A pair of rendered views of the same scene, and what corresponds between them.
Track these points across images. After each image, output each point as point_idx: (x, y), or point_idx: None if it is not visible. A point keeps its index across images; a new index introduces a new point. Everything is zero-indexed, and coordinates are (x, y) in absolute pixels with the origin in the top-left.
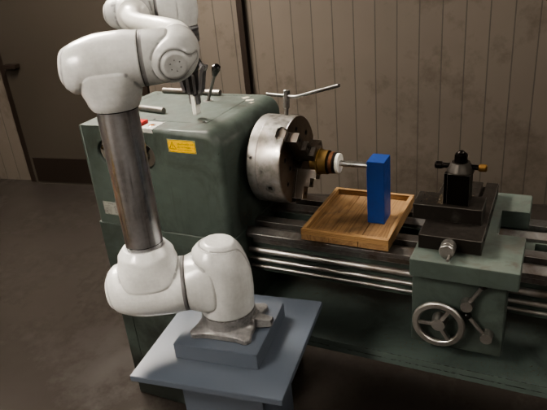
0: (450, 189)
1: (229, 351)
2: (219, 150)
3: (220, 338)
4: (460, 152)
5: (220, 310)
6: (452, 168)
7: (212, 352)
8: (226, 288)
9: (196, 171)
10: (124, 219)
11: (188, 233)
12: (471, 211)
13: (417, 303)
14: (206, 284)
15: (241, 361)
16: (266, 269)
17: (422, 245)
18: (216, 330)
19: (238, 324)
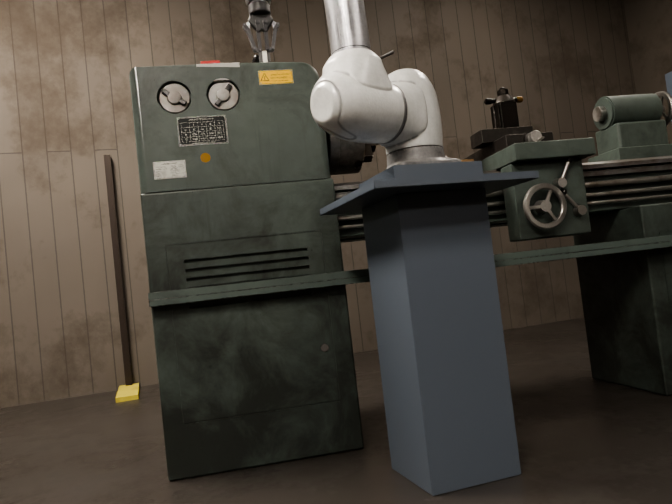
0: (504, 115)
1: (454, 162)
2: (318, 78)
3: (433, 162)
4: (502, 87)
5: (431, 129)
6: (502, 97)
7: (437, 167)
8: (434, 103)
9: (292, 102)
10: (348, 10)
11: (276, 179)
12: (525, 127)
13: (520, 198)
14: (419, 94)
15: (467, 172)
16: (347, 234)
17: (510, 144)
18: (425, 156)
19: (442, 152)
